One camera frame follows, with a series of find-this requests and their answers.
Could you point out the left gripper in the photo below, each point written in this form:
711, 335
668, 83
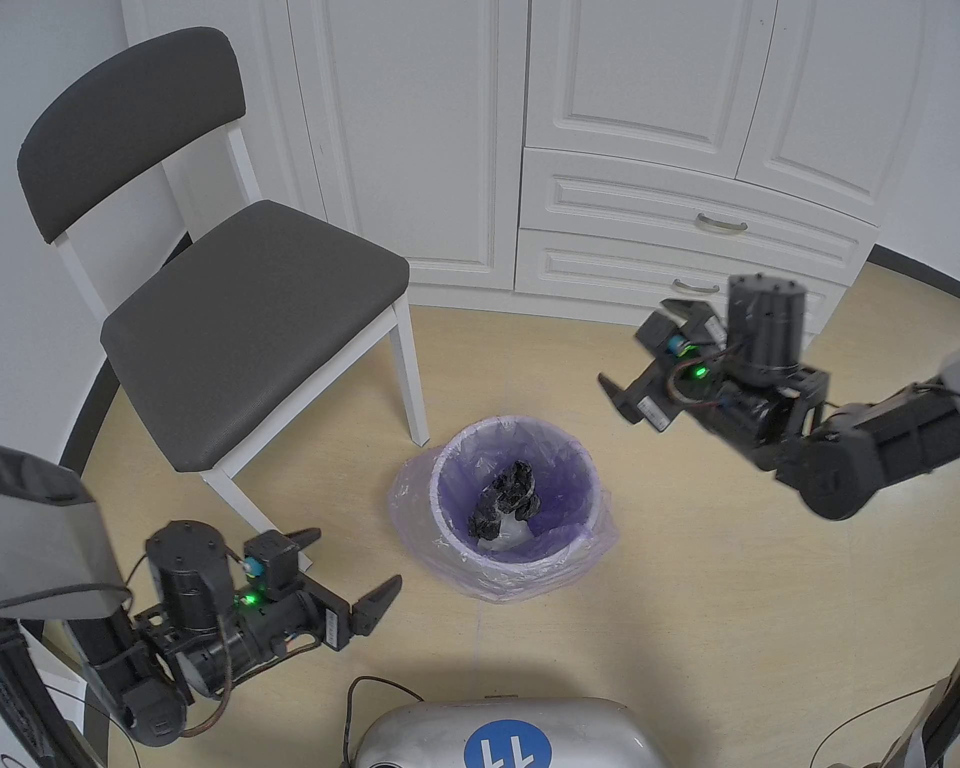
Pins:
292, 622

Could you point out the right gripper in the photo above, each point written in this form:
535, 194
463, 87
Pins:
690, 390

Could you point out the white printed wrapper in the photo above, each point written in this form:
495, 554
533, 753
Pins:
514, 534

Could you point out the purple plastic bag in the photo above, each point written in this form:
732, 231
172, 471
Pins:
517, 577

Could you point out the black plastic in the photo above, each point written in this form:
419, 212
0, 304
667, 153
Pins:
506, 491

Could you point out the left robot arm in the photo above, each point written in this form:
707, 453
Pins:
187, 577

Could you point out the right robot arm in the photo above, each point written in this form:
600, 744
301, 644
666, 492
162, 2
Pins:
862, 442

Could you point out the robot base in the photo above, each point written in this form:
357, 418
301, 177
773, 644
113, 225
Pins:
510, 739

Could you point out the white trash bin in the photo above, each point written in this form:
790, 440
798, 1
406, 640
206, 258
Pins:
442, 525

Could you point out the white wardrobe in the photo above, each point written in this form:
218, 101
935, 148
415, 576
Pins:
637, 112

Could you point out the grey and white chair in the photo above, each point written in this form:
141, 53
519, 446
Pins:
255, 300

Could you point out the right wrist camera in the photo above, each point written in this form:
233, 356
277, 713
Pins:
656, 330

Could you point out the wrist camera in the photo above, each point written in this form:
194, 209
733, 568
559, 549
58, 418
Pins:
274, 562
656, 330

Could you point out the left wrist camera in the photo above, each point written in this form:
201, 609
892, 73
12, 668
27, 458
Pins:
274, 562

